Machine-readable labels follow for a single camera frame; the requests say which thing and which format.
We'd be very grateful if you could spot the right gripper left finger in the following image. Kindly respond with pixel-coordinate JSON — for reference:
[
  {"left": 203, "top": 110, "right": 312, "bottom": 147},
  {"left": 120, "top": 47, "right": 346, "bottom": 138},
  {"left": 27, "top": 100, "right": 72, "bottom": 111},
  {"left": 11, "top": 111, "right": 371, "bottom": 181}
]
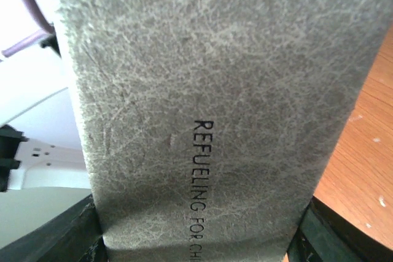
[{"left": 1, "top": 195, "right": 107, "bottom": 262}]

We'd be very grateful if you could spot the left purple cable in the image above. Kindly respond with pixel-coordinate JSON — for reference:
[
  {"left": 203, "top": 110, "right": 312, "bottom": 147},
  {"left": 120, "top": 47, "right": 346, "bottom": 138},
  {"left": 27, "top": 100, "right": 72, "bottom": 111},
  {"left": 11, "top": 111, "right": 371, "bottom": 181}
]
[{"left": 0, "top": 0, "right": 52, "bottom": 59}]

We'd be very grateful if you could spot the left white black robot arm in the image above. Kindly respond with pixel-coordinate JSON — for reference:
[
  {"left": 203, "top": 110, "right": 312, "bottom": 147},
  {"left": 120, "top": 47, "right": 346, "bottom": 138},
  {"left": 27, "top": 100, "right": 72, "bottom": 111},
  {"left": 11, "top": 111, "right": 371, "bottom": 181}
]
[{"left": 1, "top": 32, "right": 90, "bottom": 192}]

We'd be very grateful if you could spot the grey glasses case teal lining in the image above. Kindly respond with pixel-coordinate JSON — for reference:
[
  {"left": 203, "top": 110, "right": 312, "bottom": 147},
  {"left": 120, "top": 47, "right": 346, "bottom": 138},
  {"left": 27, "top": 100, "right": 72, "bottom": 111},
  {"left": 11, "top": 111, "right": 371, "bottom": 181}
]
[{"left": 55, "top": 0, "right": 392, "bottom": 261}]

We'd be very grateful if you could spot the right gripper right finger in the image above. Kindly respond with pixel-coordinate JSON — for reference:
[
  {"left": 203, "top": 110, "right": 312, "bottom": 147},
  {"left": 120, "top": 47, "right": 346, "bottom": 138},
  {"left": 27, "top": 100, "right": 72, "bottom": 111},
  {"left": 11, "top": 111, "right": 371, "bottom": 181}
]
[{"left": 287, "top": 197, "right": 392, "bottom": 262}]

